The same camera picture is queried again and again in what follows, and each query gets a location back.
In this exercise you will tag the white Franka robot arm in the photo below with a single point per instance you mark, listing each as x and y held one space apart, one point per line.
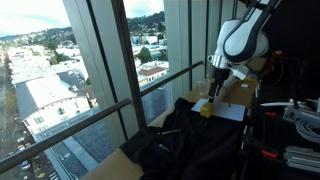
245 36

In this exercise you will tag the black fleece jacket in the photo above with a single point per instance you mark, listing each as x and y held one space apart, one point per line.
190 146

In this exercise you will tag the yellow bottle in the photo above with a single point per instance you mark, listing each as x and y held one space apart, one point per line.
207 110

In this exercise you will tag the grey window mullion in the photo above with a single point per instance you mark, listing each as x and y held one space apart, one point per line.
103 66
176 46

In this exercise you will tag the long aluminium extrusion rail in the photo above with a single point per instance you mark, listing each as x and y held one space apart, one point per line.
301 160

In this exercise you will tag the short aluminium extrusion rail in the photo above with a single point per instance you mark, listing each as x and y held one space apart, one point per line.
283 104

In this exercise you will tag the aluminium corner bracket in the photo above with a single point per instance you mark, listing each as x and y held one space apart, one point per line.
291 114

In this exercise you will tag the white foam board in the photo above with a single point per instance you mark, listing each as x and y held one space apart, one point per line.
226 110

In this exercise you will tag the small white block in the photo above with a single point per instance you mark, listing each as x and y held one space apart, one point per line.
245 85

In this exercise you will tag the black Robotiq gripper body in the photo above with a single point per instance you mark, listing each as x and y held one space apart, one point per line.
220 76

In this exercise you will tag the black perforated breadboard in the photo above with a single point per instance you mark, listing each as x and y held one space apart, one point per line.
283 136

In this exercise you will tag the clear plastic cup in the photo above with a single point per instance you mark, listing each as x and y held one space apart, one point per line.
204 87

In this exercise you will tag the steel window handrail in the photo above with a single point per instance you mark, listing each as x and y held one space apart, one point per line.
83 123

